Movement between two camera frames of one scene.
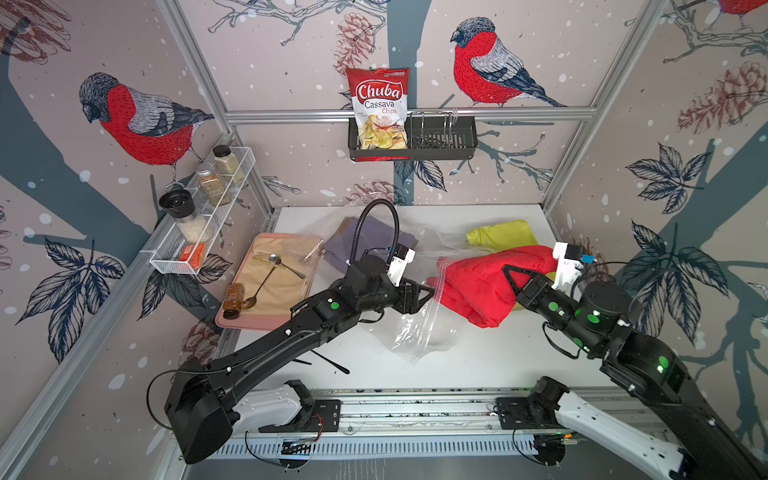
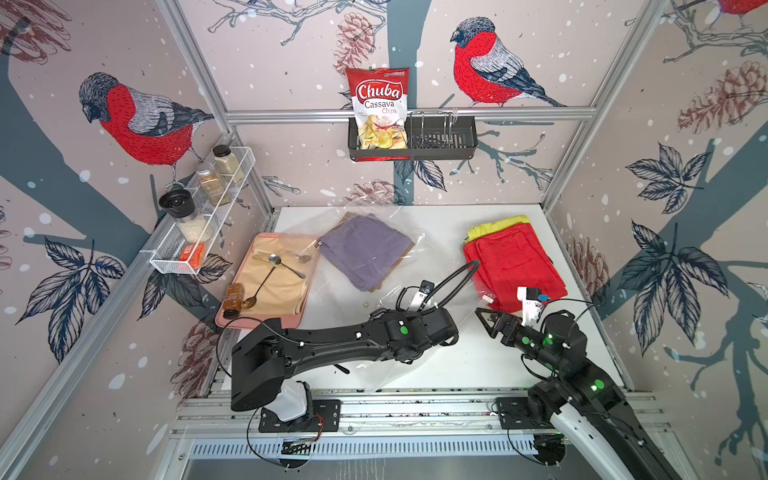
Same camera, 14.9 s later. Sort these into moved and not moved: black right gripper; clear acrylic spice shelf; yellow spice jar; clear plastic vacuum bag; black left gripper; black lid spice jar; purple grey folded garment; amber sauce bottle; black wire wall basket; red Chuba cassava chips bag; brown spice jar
Moved: black right gripper; clear plastic vacuum bag; black left gripper
Not moved: purple grey folded garment; amber sauce bottle; black lid spice jar; yellow spice jar; clear acrylic spice shelf; black wire wall basket; red Chuba cassava chips bag; brown spice jar
